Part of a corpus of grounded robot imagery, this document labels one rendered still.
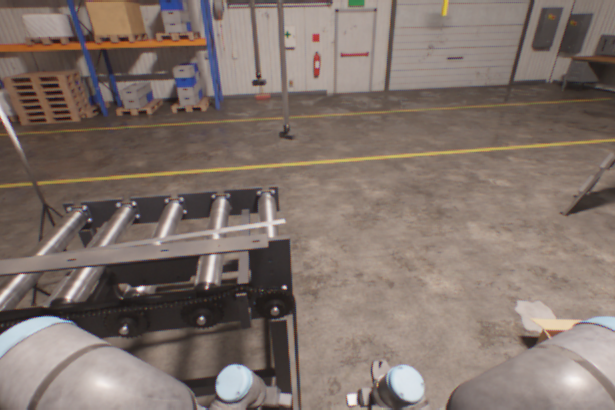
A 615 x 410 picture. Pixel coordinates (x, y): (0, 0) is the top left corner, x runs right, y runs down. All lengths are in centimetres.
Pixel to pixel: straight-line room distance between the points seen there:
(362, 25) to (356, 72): 122
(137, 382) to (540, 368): 46
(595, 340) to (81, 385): 59
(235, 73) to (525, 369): 998
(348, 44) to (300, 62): 143
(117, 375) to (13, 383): 11
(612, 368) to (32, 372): 64
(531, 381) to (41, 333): 58
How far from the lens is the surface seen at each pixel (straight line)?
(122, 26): 913
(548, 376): 48
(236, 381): 100
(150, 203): 237
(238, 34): 1010
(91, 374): 48
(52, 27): 964
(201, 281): 155
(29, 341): 55
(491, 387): 49
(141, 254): 136
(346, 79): 1047
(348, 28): 1036
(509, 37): 1254
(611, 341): 55
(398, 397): 100
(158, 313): 157
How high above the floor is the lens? 190
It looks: 29 degrees down
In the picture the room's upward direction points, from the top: 1 degrees counter-clockwise
